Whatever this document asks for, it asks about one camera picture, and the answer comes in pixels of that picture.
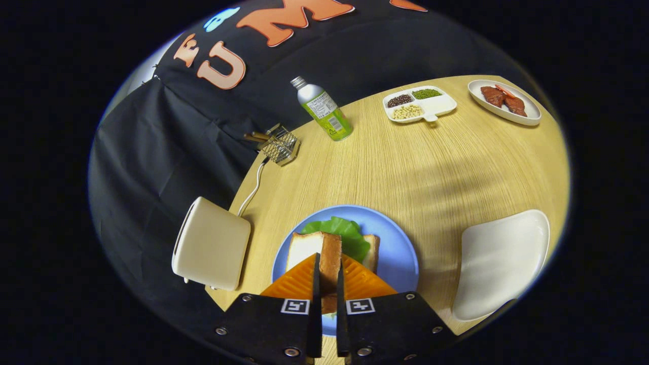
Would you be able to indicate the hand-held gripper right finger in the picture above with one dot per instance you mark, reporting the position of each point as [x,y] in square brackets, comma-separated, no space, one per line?
[341,314]

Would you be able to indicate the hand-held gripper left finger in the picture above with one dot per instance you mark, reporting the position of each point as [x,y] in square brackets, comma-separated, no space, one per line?
[316,304]

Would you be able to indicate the toasted bread slice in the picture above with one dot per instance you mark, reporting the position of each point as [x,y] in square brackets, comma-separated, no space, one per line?
[330,258]

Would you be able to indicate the green lettuce leaf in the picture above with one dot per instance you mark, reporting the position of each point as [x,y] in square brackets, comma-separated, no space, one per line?
[345,233]

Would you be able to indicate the white bread slice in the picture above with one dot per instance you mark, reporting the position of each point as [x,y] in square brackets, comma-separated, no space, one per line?
[304,248]

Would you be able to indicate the blue round plate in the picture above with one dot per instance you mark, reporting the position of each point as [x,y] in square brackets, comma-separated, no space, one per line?
[395,253]

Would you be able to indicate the cream white toaster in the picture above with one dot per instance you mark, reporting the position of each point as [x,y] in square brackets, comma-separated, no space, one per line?
[213,246]

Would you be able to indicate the small white square plate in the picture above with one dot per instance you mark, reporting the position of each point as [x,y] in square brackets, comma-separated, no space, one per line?
[502,258]

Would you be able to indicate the silver bottle green label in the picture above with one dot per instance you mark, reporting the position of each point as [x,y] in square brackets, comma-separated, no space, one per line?
[324,111]

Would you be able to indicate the pile of yellow soybeans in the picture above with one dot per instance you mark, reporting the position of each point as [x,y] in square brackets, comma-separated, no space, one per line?
[407,112]

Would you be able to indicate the pile of dark red beans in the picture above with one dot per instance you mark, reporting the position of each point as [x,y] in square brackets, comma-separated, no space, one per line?
[400,100]

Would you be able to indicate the black backdrop cloth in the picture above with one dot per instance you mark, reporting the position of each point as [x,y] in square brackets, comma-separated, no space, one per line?
[152,152]

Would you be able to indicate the white divided dish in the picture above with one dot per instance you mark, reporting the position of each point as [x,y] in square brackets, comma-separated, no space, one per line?
[440,105]

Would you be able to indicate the pile of green mung beans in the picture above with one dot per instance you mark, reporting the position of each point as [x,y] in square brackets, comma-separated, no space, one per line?
[426,93]

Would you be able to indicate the brown meat piece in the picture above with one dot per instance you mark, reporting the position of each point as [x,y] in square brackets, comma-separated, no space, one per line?
[515,105]
[492,95]

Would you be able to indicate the white oval plate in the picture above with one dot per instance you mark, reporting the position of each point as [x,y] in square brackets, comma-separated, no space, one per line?
[527,109]

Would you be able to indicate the red tomato slice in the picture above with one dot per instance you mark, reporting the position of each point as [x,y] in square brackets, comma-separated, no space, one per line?
[504,90]

